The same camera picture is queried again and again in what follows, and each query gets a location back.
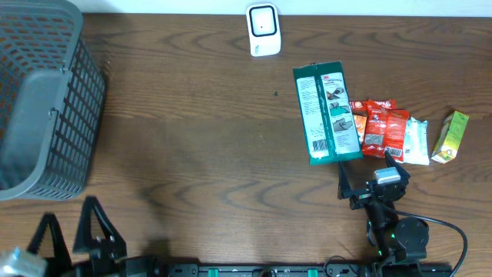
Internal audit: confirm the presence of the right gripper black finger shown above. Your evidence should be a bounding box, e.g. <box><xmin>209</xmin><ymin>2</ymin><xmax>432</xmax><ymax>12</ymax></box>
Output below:
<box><xmin>337</xmin><ymin>162</ymin><xmax>351</xmax><ymax>199</ymax></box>
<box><xmin>384</xmin><ymin>150</ymin><xmax>401</xmax><ymax>169</ymax></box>

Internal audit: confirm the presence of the light blue snack packet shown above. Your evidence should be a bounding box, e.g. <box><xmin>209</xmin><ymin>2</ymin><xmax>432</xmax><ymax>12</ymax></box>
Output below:
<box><xmin>404</xmin><ymin>117</ymin><xmax>430</xmax><ymax>165</ymax></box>

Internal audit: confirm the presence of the orange snack box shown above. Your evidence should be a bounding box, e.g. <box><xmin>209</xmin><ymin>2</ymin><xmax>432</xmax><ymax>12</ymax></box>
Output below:
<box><xmin>353</xmin><ymin>115</ymin><xmax>367</xmax><ymax>145</ymax></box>

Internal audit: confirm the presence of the green yellow juice carton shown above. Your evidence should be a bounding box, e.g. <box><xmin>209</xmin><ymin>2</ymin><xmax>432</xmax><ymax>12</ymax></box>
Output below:
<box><xmin>430</xmin><ymin>111</ymin><xmax>469</xmax><ymax>164</ymax></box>

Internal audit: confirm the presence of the white barcode scanner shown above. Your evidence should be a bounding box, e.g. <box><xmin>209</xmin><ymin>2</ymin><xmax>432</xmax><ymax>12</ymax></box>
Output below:
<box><xmin>246</xmin><ymin>3</ymin><xmax>281</xmax><ymax>57</ymax></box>

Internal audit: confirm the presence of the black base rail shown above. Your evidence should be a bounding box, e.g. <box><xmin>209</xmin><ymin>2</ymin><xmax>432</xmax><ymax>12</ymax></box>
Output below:
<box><xmin>124</xmin><ymin>263</ymin><xmax>452</xmax><ymax>277</ymax></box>

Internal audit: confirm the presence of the green snack bag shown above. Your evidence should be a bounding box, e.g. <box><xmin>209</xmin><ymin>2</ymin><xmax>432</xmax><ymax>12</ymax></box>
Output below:
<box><xmin>293</xmin><ymin>62</ymin><xmax>362</xmax><ymax>165</ymax></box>

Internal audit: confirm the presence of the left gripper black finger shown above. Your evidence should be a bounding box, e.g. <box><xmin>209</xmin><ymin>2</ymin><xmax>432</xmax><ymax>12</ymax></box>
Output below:
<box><xmin>73</xmin><ymin>196</ymin><xmax>127</xmax><ymax>256</ymax></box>
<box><xmin>27</xmin><ymin>212</ymin><xmax>72</xmax><ymax>269</ymax></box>

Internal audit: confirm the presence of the grey plastic mesh basket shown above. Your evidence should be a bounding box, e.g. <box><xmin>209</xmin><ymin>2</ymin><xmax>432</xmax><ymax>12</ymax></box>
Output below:
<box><xmin>1</xmin><ymin>1</ymin><xmax>107</xmax><ymax>201</ymax></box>

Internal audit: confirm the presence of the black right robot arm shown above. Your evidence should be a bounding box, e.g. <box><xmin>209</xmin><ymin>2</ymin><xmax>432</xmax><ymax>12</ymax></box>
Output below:
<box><xmin>337</xmin><ymin>152</ymin><xmax>429</xmax><ymax>276</ymax></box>

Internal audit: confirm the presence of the red snack stick packet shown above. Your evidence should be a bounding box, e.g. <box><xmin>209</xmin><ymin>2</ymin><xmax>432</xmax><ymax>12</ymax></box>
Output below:
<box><xmin>349</xmin><ymin>99</ymin><xmax>397</xmax><ymax>112</ymax></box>

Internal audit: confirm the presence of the red chips bag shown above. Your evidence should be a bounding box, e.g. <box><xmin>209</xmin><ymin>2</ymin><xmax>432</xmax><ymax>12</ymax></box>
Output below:
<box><xmin>361</xmin><ymin>99</ymin><xmax>410</xmax><ymax>162</ymax></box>

